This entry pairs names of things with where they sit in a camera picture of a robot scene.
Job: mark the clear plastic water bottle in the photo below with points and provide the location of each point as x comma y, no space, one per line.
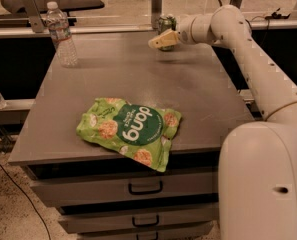
59,29

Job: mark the top grey drawer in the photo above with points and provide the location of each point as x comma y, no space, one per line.
92,190

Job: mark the bottom grey drawer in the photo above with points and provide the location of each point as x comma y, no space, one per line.
169,232

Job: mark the middle grey drawer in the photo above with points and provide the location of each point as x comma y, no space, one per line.
140,219

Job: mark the green dang snack bag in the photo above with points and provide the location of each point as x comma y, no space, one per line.
141,133

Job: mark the grey drawer cabinet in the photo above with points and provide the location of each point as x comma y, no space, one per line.
190,80

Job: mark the middle metal bracket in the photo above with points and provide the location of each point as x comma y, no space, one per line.
156,9

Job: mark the green soda can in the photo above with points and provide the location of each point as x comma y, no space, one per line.
166,22

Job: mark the grey drawer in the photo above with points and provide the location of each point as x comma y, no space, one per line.
169,232
92,190
140,219

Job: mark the left metal bracket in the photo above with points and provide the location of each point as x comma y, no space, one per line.
27,7

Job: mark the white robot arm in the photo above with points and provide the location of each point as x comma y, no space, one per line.
257,172

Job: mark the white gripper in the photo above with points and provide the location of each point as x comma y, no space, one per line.
183,29

